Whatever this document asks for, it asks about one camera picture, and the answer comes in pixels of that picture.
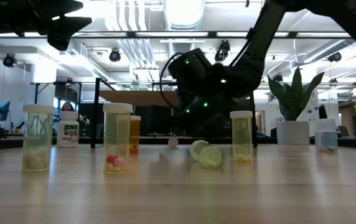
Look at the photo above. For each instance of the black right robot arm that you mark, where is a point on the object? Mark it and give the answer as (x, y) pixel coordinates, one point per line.
(259, 62)

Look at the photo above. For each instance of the white aspirin bottle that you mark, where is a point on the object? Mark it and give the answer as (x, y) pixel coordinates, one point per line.
(68, 130)

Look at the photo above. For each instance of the wooden shelf black metal frame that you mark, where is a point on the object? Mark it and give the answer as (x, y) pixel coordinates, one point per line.
(134, 98)

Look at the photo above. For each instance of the yellow pill bottle white cap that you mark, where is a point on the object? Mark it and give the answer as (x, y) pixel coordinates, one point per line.
(241, 137)

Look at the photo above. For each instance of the yellow-green bottle red pills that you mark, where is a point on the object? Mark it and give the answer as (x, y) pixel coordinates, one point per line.
(112, 140)

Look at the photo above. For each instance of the snake plant in white pot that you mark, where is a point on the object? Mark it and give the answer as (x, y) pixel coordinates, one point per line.
(293, 132)

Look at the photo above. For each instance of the yellow-green bottle yellow pills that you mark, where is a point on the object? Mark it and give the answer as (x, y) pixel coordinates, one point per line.
(209, 157)

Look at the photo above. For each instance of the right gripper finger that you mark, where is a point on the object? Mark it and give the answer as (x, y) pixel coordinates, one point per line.
(203, 123)

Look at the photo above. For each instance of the person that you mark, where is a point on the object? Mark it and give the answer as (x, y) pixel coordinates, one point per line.
(67, 106)

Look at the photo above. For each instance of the black ceiling spotlight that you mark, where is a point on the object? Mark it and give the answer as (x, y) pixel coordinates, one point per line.
(334, 57)
(114, 55)
(223, 49)
(9, 60)

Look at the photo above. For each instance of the yellow-green bottle white pills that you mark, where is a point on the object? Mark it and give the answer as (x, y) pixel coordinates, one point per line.
(38, 140)

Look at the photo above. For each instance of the clear blue-tinted pill bottle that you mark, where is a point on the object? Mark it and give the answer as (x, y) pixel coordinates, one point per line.
(325, 140)

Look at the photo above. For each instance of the blue-screen monitor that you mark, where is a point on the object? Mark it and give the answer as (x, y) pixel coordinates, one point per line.
(2, 110)

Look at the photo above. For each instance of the silver ceiling duct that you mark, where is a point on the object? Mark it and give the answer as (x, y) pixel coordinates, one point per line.
(182, 14)

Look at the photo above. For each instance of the small red-tinted pill bottle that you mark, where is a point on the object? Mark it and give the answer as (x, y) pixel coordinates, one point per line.
(173, 142)

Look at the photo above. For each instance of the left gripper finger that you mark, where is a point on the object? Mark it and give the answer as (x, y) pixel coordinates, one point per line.
(59, 7)
(66, 31)

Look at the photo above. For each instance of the black aluminium rig frame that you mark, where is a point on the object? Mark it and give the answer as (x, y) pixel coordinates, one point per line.
(212, 34)

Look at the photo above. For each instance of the orange pill bottle white cap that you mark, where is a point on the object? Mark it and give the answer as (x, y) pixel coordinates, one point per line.
(136, 133)

